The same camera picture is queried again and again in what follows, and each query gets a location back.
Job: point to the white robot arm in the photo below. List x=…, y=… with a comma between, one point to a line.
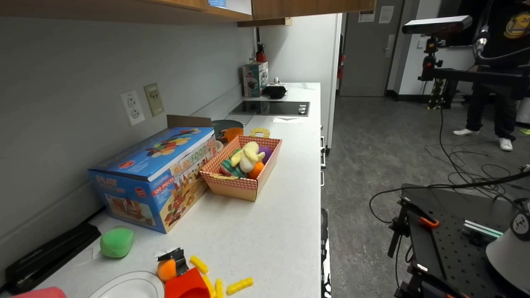
x=508, y=259

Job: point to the wooden cabinet door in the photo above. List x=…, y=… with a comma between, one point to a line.
x=315, y=7

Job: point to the purple toy fruit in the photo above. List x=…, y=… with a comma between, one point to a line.
x=267, y=154

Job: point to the red bottle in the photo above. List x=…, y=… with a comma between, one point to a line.
x=261, y=53

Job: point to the orange plastic cup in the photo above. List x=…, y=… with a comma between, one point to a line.
x=233, y=134

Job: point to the green toy vegetable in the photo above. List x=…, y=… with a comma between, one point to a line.
x=233, y=167

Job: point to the white blue paper package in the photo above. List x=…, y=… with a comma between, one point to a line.
x=229, y=4

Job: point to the black flat device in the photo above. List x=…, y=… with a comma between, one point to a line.
x=50, y=257

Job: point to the white wall outlet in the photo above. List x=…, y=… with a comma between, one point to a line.
x=133, y=108

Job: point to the teal printed carton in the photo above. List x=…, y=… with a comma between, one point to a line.
x=256, y=80

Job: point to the wooden wall cabinet carcass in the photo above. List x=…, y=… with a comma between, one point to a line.
x=110, y=9

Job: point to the black glass cooktop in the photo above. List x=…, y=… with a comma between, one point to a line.
x=271, y=108

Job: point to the yellow toy banana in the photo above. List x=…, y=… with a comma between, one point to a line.
x=249, y=154

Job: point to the green tube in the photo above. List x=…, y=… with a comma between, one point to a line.
x=483, y=229

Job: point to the beige switch plate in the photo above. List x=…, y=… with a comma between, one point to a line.
x=155, y=100

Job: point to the blue play food box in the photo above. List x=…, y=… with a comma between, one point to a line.
x=150, y=171

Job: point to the large orange toy fruit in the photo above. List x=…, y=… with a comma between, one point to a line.
x=256, y=171

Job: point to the black pot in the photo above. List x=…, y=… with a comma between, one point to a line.
x=274, y=91

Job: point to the orange toy with black band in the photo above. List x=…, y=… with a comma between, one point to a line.
x=168, y=270

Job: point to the round white toy plate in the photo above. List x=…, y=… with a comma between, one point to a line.
x=127, y=287

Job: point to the black breadboard table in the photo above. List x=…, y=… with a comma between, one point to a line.
x=453, y=259

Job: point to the black stereo camera bar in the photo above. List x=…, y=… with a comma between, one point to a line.
x=436, y=25

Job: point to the red checkered cardboard basket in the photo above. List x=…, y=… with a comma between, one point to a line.
x=238, y=187

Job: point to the green plastic cup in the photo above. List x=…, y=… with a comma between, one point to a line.
x=117, y=244

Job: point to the yellow round toy slice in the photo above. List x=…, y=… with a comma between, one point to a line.
x=261, y=133

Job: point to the person in black clothes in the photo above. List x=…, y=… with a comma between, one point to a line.
x=498, y=83

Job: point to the pink cloth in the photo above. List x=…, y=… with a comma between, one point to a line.
x=42, y=293

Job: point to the yellow toy fry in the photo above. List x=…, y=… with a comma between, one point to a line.
x=239, y=287
x=219, y=288
x=200, y=265

